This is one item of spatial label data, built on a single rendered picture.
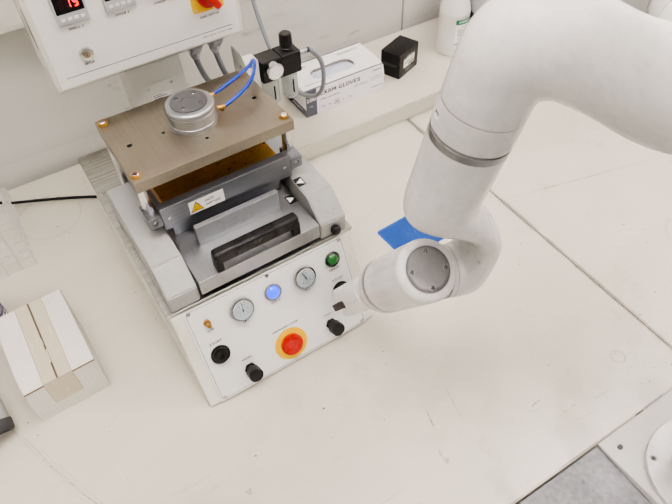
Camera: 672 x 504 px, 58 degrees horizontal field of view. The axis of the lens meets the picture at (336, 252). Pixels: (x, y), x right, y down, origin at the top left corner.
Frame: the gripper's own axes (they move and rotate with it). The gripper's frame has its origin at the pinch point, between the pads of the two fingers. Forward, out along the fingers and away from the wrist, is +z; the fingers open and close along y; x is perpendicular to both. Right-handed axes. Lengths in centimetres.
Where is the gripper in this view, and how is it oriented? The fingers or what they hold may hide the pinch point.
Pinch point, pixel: (352, 296)
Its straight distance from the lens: 106.5
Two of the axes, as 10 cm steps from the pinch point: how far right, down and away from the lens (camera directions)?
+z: -2.8, 1.8, 9.4
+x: 4.6, 8.9, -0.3
